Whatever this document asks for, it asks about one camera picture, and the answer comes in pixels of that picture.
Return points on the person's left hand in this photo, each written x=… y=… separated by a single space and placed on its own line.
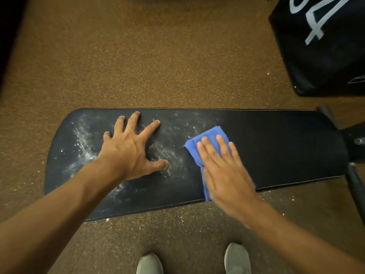
x=125 y=152

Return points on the person's right hand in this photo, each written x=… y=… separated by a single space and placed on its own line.
x=228 y=179

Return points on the person's right middle finger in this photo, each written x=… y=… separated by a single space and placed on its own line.
x=212 y=149

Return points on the person's left middle finger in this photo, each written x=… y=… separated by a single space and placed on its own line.
x=132 y=123

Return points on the person's left thumb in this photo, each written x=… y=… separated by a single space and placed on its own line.
x=156 y=166

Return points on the person's left little finger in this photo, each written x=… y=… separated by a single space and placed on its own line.
x=107 y=136

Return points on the person's right little finger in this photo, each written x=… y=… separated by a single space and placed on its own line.
x=235 y=152

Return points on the blue cleaning cloth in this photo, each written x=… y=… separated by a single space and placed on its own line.
x=203 y=142

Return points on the person's left forearm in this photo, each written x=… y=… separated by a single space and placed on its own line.
x=48 y=219

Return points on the person's right forearm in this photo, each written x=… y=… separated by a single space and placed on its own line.
x=299 y=242

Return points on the black padded bench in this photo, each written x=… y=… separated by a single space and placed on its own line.
x=271 y=145

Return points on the person's left grey shoe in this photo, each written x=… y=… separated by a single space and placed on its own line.
x=149 y=263

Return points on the person's grey shoe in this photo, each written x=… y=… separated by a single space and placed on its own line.
x=149 y=263
x=237 y=259

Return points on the person's right grey shoe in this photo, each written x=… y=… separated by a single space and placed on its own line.
x=237 y=259

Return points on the black box with white print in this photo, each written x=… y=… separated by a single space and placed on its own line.
x=322 y=45

